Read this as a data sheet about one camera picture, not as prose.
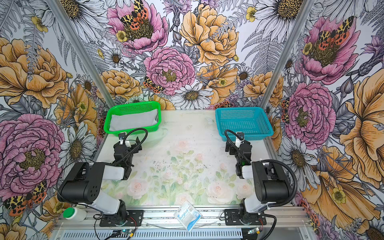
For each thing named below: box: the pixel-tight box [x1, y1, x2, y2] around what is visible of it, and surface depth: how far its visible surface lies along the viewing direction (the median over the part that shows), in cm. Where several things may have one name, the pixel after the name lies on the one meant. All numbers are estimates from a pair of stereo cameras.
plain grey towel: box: [109, 109, 159, 132], surface depth 112 cm
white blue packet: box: [173, 191, 203, 233], surface depth 77 cm
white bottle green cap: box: [62, 207, 87, 222], surface depth 70 cm
